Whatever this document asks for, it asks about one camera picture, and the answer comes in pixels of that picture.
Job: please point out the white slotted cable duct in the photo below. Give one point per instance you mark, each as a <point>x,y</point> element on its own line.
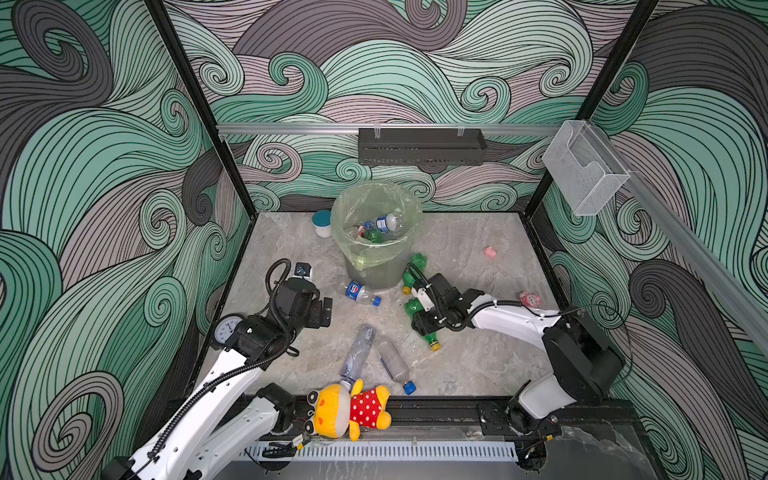
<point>436,451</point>

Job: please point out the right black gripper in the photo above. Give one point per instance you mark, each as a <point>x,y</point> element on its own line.
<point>420,325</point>

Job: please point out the black wall shelf tray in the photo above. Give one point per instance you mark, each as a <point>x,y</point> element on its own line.
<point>416,147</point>

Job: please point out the clear bottle blue cap front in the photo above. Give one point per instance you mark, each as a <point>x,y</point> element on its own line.
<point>395,365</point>

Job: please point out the crushed clear bottle white cap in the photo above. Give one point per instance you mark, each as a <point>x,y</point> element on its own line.
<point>357,356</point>

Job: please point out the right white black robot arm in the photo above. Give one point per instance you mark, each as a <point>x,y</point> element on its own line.
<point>584,361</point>

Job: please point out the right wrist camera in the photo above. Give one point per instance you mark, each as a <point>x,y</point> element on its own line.
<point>423,296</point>

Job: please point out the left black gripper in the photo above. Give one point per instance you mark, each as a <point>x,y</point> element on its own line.
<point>320,312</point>

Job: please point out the aluminium wall rail right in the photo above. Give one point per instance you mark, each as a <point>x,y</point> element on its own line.
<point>704,223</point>

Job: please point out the grey mesh waste bin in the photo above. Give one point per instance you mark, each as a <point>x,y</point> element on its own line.
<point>378,252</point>

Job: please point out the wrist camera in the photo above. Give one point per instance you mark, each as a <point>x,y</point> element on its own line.
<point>303,270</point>
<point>423,296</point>

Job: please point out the blue label bottle white cap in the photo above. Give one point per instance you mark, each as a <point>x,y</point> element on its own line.
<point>394,222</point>

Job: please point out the green sprite bottle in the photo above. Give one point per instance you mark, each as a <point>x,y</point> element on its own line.
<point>374,236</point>
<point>414,272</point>
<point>415,311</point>

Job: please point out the green plastic bin liner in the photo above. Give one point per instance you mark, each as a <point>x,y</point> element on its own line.
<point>375,225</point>

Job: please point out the white jar teal lid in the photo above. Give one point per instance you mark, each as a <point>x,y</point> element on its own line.
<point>321,221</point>

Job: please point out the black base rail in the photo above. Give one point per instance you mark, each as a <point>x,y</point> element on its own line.
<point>497,416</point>

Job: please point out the aluminium wall rail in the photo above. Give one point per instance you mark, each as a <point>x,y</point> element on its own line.
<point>704,223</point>
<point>305,128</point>

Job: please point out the yellow plush toy red dress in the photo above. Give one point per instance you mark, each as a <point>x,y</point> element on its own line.
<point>336,411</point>

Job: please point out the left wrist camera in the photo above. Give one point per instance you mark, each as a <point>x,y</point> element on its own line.
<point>303,270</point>

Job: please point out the clear acrylic wall holder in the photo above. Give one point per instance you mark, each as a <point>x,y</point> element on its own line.
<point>585,166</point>

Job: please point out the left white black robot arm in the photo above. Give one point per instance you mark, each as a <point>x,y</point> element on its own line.
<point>200,439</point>

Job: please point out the red yellow label tea bottle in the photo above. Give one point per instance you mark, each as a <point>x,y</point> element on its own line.
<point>360,231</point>

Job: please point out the black alarm clock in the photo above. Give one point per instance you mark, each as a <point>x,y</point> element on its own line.
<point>226,327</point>

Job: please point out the aluminium wall rail back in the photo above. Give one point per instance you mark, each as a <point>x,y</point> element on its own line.
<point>305,128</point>

